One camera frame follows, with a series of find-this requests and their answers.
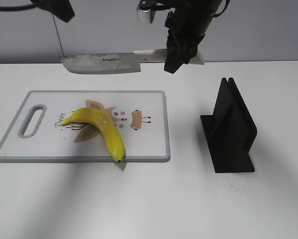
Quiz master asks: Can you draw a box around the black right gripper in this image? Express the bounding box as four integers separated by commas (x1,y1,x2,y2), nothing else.
164,0,230,74

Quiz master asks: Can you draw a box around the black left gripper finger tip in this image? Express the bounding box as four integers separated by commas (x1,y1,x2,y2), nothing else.
31,0,75,22

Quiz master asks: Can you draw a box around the white-handled kitchen knife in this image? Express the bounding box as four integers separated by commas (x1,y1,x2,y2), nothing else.
59,48,205,74

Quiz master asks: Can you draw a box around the yellow plastic banana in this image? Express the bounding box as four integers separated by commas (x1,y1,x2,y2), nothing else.
61,108,126,163

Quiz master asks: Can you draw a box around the black knife stand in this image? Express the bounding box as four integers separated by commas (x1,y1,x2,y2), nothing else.
200,77,257,173

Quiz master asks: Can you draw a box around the white grey-rimmed cutting board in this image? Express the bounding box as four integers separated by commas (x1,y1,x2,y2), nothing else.
0,90,170,163

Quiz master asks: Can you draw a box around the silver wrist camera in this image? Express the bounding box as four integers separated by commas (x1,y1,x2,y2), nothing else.
136,0,176,24

